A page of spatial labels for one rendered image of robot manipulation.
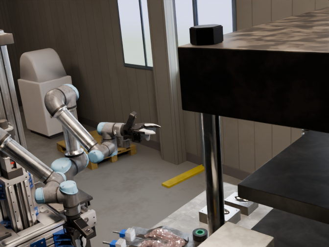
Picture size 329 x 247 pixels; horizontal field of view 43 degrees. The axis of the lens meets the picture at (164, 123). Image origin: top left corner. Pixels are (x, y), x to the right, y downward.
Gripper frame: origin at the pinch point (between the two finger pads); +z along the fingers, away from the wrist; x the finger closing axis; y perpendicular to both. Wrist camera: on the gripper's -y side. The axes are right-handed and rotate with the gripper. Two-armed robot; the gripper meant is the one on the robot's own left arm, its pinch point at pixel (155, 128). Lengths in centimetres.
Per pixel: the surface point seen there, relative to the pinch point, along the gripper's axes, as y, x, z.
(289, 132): 103, -197, 44
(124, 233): 56, 22, -19
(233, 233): -14, 85, 63
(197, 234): 48, 22, 26
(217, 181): -20, 70, 55
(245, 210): 66, -23, 39
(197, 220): 67, -10, 13
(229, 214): 60, -11, 33
